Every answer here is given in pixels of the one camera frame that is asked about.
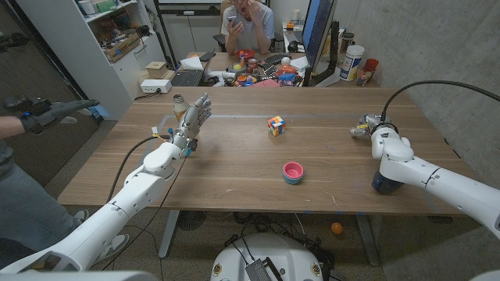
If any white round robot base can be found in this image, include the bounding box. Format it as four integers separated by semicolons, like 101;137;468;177
210;233;324;281

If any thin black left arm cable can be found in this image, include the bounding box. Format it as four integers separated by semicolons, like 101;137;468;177
101;154;188;270

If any black monitor stand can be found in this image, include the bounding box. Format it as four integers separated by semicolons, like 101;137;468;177
308;21;341;87

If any operator left black glove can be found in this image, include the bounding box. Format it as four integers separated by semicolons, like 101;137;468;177
0;31;29;52

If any standing operator in jeans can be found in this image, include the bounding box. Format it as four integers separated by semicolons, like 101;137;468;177
0;140;130;266

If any plastic bottle with orange liquid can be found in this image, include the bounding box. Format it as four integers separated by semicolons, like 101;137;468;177
173;94;189;122

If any small cardboard tissue box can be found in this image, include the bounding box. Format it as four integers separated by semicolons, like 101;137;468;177
145;61;169;79

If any black laptop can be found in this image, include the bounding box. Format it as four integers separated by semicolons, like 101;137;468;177
170;50;216;87

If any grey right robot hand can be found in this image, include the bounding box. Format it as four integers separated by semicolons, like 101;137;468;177
349;113;392;138

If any pink stacking cup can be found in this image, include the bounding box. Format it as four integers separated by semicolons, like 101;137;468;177
282;161;305;180

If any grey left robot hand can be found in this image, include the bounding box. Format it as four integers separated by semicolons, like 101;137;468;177
168;92;213;157

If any white paper sheet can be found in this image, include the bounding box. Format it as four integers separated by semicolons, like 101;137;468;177
179;56;205;71

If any computer monitor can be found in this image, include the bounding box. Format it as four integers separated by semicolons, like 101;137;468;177
302;0;338;73

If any black floor cable bundle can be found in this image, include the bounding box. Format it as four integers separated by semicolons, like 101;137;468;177
224;212;337;281

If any white cup on shelf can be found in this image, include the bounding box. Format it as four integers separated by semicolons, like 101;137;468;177
77;0;97;16

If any multicoloured puzzle cube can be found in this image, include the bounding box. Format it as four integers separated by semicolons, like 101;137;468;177
267;116;287;137

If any white robot torso edge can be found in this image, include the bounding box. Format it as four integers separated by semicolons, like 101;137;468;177
0;271;157;281

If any grey table leg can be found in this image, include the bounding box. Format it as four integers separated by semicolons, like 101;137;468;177
355;214;380;267
159;210;180;259

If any round black floor grate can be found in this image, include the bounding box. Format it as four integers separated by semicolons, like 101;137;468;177
177;210;207;231

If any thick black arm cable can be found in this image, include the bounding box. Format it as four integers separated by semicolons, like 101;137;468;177
107;134;173;204
380;80;500;123

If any operator right forearm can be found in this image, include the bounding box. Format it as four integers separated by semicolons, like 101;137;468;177
0;116;25;140

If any seated person in grey shirt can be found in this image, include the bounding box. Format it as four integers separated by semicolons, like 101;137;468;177
220;0;276;55

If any red bowl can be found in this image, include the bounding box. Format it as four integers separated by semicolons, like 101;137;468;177
235;48;256;62

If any clear glass with items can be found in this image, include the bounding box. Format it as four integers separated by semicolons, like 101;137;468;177
355;66;372;87

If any long cardboard box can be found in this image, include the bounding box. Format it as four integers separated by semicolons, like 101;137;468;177
103;32;141;63

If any black keyboard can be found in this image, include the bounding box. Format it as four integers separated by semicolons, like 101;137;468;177
262;52;292;66

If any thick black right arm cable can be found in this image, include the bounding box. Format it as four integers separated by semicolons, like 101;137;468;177
380;80;500;123

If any blue stacking cup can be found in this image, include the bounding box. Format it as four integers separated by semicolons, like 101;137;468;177
282;172;305;186

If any dark lidded jar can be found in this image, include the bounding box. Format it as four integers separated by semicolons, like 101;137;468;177
340;32;355;54

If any white canister with label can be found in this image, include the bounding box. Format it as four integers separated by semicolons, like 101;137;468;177
339;44;366;82

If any operator right black glove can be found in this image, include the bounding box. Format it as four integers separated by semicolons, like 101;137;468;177
3;96;101;136

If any dark blue mug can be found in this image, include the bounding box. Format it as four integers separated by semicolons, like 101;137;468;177
370;168;405;196

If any white shelf unit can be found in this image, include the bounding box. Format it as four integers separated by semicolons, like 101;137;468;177
15;0;167;121

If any white power box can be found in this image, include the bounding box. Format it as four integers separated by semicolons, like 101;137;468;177
140;79;173;94

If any grey finned module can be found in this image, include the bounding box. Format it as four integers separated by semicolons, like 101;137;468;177
245;258;284;281

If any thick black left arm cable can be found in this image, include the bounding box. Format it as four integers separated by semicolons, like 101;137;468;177
107;134;173;204

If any operator black glove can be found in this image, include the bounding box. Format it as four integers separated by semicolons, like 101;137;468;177
3;96;101;136
0;31;29;52

